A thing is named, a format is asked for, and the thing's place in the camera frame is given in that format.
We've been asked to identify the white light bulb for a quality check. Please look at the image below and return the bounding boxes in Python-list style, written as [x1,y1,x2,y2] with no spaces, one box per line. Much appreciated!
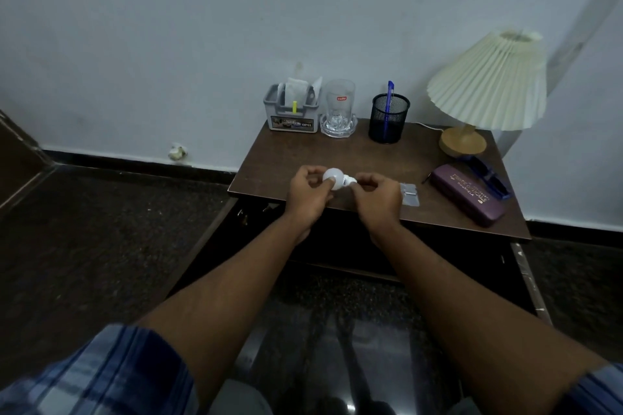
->
[322,168,357,191]

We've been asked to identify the blue pen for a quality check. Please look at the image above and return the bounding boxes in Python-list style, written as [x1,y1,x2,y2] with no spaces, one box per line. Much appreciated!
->
[384,80,395,140]

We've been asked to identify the person's right hand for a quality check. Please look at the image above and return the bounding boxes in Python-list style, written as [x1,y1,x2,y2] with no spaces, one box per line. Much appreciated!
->
[348,172,405,235]

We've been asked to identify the white paper sachets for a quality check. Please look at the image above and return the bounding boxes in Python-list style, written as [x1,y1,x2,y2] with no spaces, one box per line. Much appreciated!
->
[285,76,323,105]

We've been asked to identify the clear glass coaster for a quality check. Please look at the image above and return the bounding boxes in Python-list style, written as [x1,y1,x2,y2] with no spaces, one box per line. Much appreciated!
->
[320,112,358,138]

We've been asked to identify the black mesh pen holder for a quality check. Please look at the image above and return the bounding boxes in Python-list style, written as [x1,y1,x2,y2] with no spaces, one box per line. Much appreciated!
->
[368,93,410,144]

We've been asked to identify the cream pleated shade table lamp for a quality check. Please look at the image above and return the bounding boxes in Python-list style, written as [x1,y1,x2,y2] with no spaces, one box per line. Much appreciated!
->
[427,30,548,159]

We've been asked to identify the clear drinking glass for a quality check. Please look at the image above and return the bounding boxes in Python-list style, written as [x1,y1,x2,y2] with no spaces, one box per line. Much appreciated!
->
[323,79,356,133]

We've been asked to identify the purple glasses case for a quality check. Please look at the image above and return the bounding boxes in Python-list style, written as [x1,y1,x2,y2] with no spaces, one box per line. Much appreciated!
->
[431,163,507,228]

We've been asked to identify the blue plaid shirt sleeve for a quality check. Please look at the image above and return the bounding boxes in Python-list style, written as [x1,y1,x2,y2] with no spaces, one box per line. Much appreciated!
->
[0,324,200,415]
[560,363,623,415]

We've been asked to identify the person's right forearm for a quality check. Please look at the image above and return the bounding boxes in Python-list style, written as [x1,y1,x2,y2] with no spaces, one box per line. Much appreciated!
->
[365,221,611,415]

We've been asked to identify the person's left hand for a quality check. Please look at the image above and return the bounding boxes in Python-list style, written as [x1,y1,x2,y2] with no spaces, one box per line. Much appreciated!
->
[284,165,336,230]

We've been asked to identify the brown wooden side table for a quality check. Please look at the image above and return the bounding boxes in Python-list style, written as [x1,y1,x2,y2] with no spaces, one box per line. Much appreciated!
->
[165,119,553,328]

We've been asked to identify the person's left forearm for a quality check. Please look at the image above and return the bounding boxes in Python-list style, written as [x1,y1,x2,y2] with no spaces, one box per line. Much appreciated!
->
[136,215,317,411]

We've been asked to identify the grey plastic organizer box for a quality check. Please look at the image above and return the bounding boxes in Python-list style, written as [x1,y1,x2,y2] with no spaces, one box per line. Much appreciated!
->
[263,83,320,134]

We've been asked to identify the small clear plastic packet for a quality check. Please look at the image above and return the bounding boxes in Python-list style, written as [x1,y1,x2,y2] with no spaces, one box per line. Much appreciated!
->
[399,182,421,208]

